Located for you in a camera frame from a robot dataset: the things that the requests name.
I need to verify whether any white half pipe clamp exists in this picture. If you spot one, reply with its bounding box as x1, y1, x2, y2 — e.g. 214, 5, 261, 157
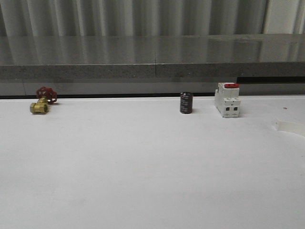
274, 119, 305, 136

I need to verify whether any black cylindrical capacitor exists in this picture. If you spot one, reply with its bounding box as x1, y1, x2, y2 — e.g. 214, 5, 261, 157
180, 92, 193, 114

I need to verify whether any grey stone counter ledge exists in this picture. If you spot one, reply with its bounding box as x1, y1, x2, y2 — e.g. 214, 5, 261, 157
0, 34, 305, 97

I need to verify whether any brass valve red handwheel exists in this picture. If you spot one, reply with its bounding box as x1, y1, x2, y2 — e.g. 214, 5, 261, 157
30, 86, 57, 114

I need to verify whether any white circuit breaker red switch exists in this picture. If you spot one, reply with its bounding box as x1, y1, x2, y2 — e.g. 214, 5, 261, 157
214, 83, 241, 118

